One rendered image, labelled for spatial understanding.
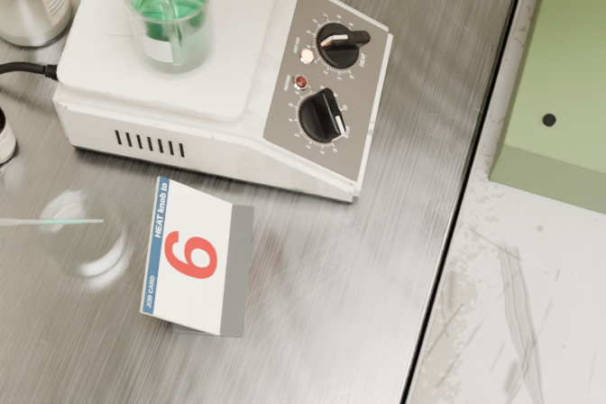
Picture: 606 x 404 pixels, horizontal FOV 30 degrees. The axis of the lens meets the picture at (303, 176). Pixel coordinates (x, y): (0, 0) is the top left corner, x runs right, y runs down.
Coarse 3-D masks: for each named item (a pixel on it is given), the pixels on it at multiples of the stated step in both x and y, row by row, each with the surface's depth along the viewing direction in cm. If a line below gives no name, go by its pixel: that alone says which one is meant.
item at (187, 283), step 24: (192, 192) 72; (168, 216) 70; (192, 216) 72; (216, 216) 73; (168, 240) 70; (192, 240) 71; (216, 240) 72; (168, 264) 69; (192, 264) 71; (216, 264) 72; (168, 288) 69; (192, 288) 70; (168, 312) 68; (192, 312) 70
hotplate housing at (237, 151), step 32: (288, 0) 74; (288, 32) 73; (384, 64) 77; (64, 96) 70; (96, 96) 70; (256, 96) 70; (64, 128) 74; (96, 128) 72; (128, 128) 71; (160, 128) 70; (192, 128) 70; (224, 128) 69; (256, 128) 70; (160, 160) 74; (192, 160) 73; (224, 160) 72; (256, 160) 71; (288, 160) 71; (320, 192) 73; (352, 192) 72
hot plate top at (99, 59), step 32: (96, 0) 71; (224, 0) 71; (256, 0) 71; (96, 32) 70; (128, 32) 70; (224, 32) 70; (256, 32) 70; (64, 64) 69; (96, 64) 69; (128, 64) 69; (224, 64) 69; (256, 64) 69; (128, 96) 68; (160, 96) 68; (192, 96) 68; (224, 96) 68
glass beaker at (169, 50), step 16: (128, 0) 62; (208, 0) 63; (144, 16) 62; (160, 16) 62; (192, 16) 63; (208, 16) 65; (144, 32) 64; (160, 32) 63; (176, 32) 64; (192, 32) 64; (208, 32) 66; (144, 48) 66; (160, 48) 65; (176, 48) 65; (192, 48) 66; (208, 48) 67; (144, 64) 68; (160, 64) 67; (176, 64) 67; (192, 64) 67; (208, 64) 69; (176, 80) 68
